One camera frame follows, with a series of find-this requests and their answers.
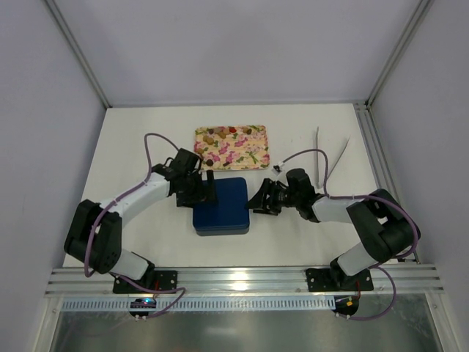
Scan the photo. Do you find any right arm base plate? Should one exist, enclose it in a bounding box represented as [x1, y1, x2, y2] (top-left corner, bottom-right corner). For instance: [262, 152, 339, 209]
[305, 268, 374, 293]

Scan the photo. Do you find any slotted cable duct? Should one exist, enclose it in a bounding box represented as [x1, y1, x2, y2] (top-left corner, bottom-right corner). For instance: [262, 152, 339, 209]
[62, 296, 336, 312]

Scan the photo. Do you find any floral serving tray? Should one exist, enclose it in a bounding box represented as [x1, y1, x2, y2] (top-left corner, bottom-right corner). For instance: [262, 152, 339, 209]
[193, 125, 270, 171]

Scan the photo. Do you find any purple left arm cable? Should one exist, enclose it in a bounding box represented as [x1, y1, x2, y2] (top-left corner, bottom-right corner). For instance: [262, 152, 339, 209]
[83, 132, 188, 319]

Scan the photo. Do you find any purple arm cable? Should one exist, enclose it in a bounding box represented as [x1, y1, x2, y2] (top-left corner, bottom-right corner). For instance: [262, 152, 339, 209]
[273, 148, 422, 320]
[83, 132, 188, 319]

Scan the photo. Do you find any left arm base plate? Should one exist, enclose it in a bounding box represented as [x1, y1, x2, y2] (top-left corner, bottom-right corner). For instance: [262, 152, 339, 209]
[112, 269, 178, 294]

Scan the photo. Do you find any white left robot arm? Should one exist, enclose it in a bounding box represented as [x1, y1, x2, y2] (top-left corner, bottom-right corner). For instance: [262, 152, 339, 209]
[64, 149, 217, 293]

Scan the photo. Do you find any blue box lid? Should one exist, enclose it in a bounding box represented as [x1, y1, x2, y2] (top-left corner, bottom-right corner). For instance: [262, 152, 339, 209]
[192, 177, 250, 226]

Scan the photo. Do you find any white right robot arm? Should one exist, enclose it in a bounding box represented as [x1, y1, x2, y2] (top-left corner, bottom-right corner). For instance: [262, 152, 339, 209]
[245, 169, 421, 292]

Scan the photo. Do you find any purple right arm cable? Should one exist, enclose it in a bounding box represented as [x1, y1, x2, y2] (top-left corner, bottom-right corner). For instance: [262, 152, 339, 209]
[273, 148, 422, 320]

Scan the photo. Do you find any blue chocolate box with tray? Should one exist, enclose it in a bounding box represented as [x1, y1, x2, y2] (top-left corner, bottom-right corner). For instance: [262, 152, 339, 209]
[193, 223, 250, 236]

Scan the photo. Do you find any aluminium frame rail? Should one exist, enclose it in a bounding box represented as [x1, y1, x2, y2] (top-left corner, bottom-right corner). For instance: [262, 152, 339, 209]
[45, 263, 444, 297]

